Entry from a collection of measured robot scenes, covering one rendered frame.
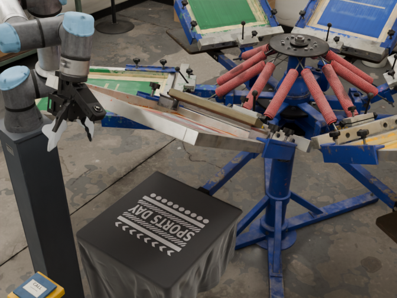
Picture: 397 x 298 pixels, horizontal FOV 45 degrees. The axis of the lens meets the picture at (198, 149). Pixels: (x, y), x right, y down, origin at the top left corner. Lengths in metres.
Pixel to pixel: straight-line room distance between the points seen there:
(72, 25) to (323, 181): 2.80
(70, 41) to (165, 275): 0.85
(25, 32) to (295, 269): 2.22
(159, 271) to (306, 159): 2.43
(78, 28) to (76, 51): 0.06
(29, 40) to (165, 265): 0.87
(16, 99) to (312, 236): 2.08
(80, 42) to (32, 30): 0.14
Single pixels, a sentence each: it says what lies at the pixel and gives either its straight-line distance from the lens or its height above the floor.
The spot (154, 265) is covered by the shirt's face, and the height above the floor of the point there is 0.95.
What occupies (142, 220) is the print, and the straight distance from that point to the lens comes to 1.90.
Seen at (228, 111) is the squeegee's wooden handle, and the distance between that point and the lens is 1.84.
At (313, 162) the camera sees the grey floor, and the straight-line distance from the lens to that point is 3.93.
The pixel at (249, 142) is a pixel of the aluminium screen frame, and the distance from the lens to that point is 1.57.
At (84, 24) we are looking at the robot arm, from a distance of 1.25.
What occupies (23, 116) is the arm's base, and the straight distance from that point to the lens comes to 2.01.
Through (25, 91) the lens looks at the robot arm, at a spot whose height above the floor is 1.37.
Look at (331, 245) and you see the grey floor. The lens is 3.25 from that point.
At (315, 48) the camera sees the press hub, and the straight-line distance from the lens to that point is 2.50.
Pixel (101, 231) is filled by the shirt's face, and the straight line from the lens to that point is 1.87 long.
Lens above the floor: 2.23
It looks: 34 degrees down
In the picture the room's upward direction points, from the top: 1 degrees clockwise
